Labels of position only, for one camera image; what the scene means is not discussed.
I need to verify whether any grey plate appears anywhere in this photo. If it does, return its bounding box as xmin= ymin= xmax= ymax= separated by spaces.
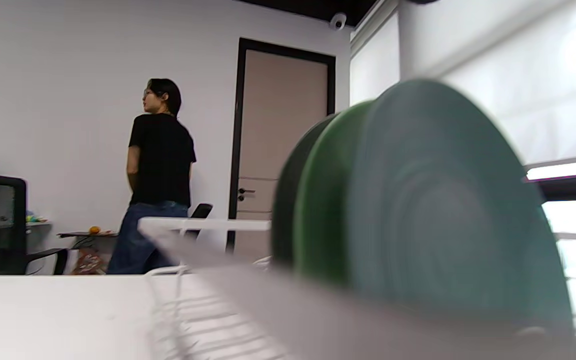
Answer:
xmin=270 ymin=114 xmax=339 ymax=269

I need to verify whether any light green plate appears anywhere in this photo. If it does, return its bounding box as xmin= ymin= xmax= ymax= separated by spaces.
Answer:
xmin=293 ymin=100 xmax=375 ymax=289

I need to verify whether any teal plate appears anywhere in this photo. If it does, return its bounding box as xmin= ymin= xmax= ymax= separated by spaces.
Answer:
xmin=345 ymin=79 xmax=575 ymax=342

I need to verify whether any brown door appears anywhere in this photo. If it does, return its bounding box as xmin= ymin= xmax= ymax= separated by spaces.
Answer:
xmin=227 ymin=37 xmax=337 ymax=262

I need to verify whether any white roller blind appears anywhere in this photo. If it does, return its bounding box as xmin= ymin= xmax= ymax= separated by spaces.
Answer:
xmin=398 ymin=0 xmax=576 ymax=167

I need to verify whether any white wire dish rack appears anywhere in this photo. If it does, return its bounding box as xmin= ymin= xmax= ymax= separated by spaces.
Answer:
xmin=138 ymin=216 xmax=576 ymax=360

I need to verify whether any black window frame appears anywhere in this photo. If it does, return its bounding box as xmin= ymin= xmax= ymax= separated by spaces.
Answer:
xmin=525 ymin=171 xmax=576 ymax=202

